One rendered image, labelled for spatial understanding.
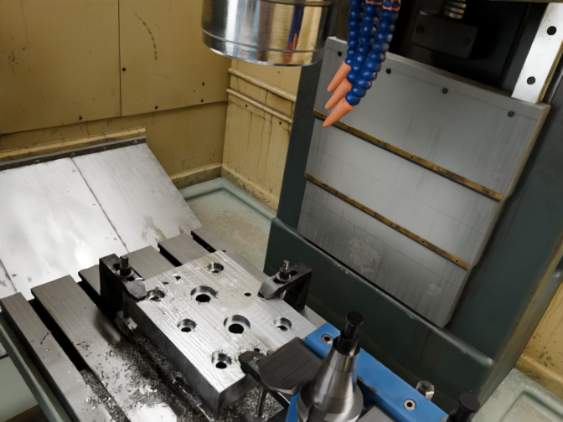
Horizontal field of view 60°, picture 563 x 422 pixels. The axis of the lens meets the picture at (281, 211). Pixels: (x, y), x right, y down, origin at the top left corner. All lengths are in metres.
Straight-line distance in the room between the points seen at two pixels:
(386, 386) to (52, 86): 1.37
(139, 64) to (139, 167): 0.35
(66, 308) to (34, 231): 0.53
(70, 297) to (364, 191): 0.67
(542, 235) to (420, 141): 0.29
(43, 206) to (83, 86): 0.40
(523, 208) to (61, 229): 1.22
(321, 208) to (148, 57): 0.86
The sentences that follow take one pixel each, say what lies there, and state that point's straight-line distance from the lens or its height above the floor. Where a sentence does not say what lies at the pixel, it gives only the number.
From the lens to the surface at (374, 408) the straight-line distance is 0.53.
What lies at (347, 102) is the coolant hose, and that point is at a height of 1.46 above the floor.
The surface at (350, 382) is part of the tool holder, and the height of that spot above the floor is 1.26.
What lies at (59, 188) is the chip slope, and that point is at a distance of 1.66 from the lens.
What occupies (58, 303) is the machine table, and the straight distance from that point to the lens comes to 1.08.
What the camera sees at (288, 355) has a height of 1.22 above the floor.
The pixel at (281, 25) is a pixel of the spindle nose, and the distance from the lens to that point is 0.57.
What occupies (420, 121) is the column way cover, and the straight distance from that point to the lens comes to 1.01.
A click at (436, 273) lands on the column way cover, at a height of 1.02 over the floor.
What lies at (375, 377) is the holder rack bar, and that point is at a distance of 0.54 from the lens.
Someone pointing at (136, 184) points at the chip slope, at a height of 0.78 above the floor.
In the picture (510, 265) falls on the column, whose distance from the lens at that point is 1.06.
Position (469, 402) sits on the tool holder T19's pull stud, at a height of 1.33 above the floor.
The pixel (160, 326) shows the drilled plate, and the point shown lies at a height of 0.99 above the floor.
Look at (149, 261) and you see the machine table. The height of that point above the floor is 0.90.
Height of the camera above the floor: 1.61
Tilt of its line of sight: 30 degrees down
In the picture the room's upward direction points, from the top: 10 degrees clockwise
